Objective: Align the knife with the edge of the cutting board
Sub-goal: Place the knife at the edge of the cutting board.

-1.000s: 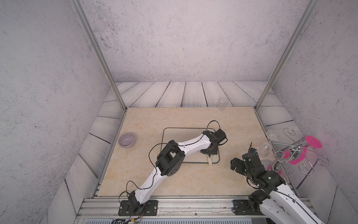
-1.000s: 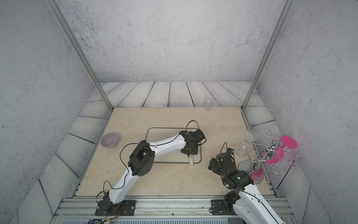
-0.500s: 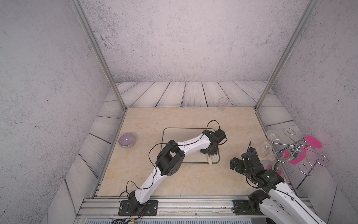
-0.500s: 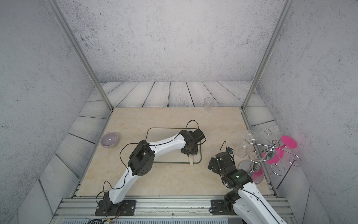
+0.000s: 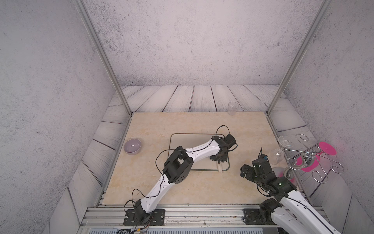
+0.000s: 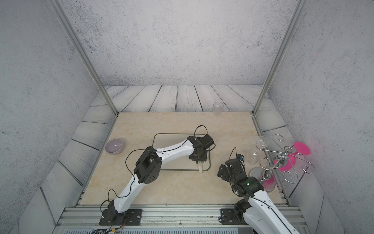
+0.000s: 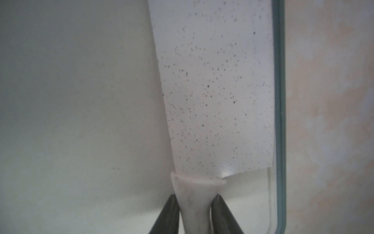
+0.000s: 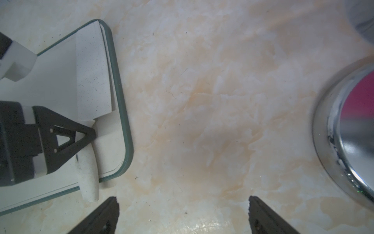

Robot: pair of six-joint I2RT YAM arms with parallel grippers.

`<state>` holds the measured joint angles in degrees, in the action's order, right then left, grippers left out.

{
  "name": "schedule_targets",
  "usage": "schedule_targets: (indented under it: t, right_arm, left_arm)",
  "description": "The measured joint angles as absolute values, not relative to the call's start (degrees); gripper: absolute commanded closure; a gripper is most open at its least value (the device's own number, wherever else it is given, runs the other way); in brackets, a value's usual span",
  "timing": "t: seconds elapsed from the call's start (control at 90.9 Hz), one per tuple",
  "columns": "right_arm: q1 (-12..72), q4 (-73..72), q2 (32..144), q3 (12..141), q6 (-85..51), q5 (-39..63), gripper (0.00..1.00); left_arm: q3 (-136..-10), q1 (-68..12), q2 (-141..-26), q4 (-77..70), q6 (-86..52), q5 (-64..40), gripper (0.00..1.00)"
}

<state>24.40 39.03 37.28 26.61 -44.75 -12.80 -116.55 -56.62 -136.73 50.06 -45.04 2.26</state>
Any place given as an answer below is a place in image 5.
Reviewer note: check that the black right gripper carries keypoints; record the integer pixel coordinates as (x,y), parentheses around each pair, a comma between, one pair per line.
(248,174)

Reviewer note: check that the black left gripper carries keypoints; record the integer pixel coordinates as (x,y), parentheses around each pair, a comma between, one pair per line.
(224,160)

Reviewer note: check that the white speckled ceramic knife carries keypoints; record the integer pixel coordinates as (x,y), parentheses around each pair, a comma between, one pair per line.
(219,167)

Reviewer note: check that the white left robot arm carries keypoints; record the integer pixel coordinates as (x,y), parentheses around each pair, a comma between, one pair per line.
(176,169)

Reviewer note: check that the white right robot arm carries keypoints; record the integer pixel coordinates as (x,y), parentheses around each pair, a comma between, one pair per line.
(285,205)

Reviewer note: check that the white green-rimmed cutting board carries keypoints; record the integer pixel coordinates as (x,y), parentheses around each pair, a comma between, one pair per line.
(194,142)

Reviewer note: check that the clear wine glass lower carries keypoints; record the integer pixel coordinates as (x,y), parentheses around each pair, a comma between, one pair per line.
(276,156)

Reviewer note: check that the clear wine glass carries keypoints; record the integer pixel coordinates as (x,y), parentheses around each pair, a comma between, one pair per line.
(285,142)
(276,156)

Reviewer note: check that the clear wine glass upper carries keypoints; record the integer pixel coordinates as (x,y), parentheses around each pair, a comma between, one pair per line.
(285,142)

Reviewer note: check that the clear drinking glass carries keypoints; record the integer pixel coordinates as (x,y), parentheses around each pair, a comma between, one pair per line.
(233,108)

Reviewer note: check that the pink rack base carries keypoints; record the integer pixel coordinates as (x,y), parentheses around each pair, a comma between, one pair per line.
(315,158)

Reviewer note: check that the purple bowl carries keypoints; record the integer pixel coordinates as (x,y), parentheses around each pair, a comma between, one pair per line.
(132,146)

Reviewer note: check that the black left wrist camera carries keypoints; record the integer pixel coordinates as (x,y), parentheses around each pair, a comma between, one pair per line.
(231,142)

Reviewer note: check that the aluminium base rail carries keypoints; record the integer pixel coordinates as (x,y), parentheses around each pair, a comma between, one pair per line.
(179,219)

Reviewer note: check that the aluminium frame post right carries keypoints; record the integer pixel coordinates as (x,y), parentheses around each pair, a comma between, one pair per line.
(310,33)

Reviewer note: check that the aluminium frame post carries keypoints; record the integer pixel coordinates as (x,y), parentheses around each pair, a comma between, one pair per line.
(101,52)
(310,33)

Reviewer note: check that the aluminium frame post left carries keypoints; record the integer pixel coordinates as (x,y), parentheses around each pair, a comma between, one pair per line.
(101,52)

